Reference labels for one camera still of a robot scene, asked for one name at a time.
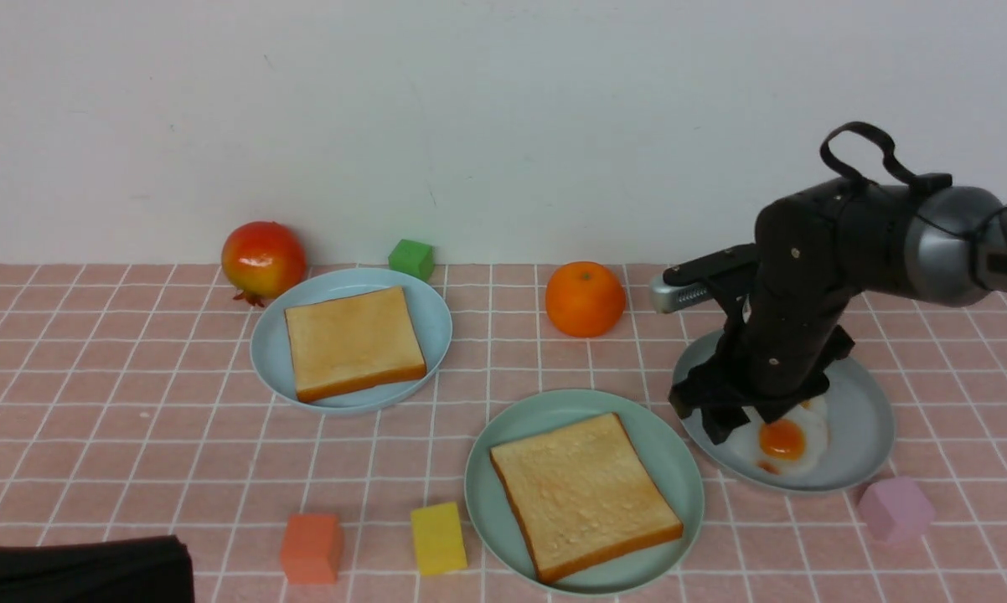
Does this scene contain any grey plate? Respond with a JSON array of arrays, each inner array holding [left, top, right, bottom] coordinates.
[[681, 358, 897, 496]]

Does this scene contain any orange cube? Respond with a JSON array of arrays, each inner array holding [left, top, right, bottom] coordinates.
[[279, 513, 345, 585]]

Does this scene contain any mint green plate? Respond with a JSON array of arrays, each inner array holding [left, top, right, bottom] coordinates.
[[465, 389, 705, 598]]

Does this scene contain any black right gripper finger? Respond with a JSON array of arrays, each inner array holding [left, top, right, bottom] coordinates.
[[701, 407, 750, 446]]

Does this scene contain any green cube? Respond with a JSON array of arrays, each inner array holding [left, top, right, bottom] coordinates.
[[388, 238, 436, 281]]

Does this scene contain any fried egg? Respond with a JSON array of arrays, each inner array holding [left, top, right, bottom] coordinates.
[[736, 396, 830, 477]]

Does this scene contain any red yellow pomegranate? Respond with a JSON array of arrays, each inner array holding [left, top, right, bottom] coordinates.
[[221, 221, 309, 307]]

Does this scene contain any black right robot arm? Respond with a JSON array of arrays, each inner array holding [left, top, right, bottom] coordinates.
[[650, 178, 1007, 444]]

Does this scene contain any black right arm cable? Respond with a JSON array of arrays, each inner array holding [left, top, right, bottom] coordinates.
[[819, 121, 954, 195]]

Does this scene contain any pink cube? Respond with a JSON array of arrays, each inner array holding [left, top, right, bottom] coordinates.
[[857, 476, 936, 544]]

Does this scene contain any toast slice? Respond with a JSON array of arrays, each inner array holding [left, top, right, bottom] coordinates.
[[489, 412, 684, 585], [284, 286, 428, 404]]

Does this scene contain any orange fruit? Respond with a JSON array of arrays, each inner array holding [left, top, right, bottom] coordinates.
[[545, 262, 627, 338]]

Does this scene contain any yellow cube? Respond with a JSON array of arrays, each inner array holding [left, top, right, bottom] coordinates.
[[411, 501, 468, 576]]

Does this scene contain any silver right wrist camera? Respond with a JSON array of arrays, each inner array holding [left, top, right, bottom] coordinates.
[[649, 243, 759, 314]]

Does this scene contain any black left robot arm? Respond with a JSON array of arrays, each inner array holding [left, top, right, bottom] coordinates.
[[0, 535, 196, 602]]

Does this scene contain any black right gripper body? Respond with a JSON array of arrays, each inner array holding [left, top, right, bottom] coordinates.
[[669, 243, 855, 424]]

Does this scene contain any light blue plate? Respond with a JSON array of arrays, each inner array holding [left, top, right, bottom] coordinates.
[[250, 268, 453, 415]]

